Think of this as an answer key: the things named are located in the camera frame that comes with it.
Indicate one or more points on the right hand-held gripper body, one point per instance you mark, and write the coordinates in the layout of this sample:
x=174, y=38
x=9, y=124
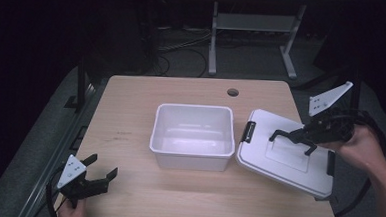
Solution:
x=330, y=129

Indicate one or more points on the grey metal desk frame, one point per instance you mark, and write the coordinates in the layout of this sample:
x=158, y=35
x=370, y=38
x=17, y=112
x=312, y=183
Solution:
x=252, y=23

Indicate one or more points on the white plastic storage box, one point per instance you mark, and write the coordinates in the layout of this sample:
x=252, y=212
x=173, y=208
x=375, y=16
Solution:
x=192, y=148

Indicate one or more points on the person's right hand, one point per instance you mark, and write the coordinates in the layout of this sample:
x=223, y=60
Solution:
x=359, y=150

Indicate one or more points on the black metal post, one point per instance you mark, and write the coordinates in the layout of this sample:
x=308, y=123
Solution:
x=356, y=93
x=81, y=82

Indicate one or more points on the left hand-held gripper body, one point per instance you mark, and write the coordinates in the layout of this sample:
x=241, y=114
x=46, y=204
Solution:
x=72, y=173

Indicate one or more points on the person's left hand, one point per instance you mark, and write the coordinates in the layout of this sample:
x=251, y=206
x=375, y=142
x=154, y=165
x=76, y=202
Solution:
x=72, y=214

